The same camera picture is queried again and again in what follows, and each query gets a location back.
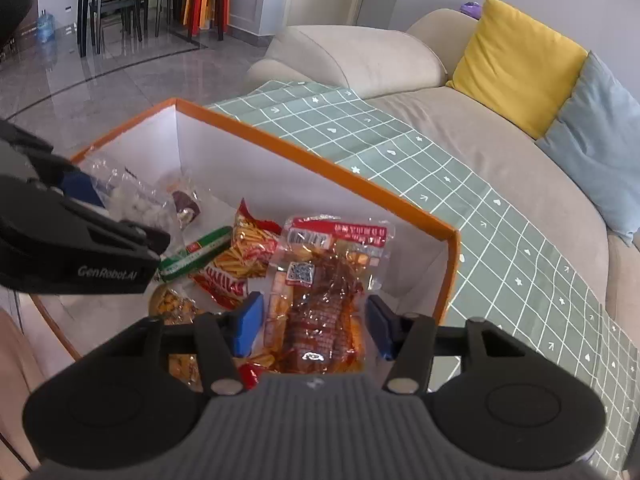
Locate small clear jujube packet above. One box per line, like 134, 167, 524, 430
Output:
162, 170, 206, 226

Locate green sausage stick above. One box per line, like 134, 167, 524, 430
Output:
157, 226, 236, 283

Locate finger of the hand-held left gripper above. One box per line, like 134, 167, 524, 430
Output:
0, 119, 108, 206
30, 180, 172, 261

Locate light blue pillow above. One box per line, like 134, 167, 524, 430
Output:
535, 51, 640, 248

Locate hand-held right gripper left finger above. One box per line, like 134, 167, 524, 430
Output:
85, 292, 264, 396

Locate red meat snack packet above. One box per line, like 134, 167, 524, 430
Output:
250, 215, 396, 376

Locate black dining table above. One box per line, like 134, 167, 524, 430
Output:
70, 0, 193, 58

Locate red fries snack packet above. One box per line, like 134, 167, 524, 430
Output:
190, 199, 283, 311

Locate orange cardboard box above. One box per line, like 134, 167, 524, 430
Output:
30, 97, 461, 361

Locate clear peanut packet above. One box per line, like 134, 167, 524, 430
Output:
85, 157, 178, 233

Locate yellow pillow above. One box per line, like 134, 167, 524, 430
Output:
446, 0, 588, 141

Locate clear mixed nuts packet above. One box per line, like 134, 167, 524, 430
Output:
149, 286, 203, 392

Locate green checked tablecloth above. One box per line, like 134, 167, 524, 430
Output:
204, 79, 640, 480

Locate beige sofa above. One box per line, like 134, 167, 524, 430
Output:
245, 9, 640, 361

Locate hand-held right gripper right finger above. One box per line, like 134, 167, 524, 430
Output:
365, 296, 543, 393

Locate dark blurred object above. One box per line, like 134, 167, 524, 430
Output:
0, 0, 33, 51

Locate blue water bottle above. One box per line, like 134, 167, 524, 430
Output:
35, 9, 57, 45

